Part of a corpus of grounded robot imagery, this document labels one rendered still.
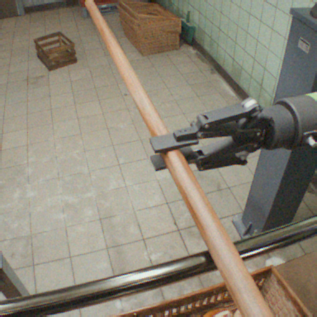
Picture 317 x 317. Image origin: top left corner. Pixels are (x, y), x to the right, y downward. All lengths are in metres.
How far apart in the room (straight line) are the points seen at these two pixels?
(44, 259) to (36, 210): 0.35
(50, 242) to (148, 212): 0.57
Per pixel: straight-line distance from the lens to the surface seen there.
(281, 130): 0.56
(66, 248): 1.87
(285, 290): 0.94
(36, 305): 0.42
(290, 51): 1.26
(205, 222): 0.42
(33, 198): 2.15
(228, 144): 0.56
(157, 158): 0.53
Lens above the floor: 1.55
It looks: 43 degrees down
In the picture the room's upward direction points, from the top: straight up
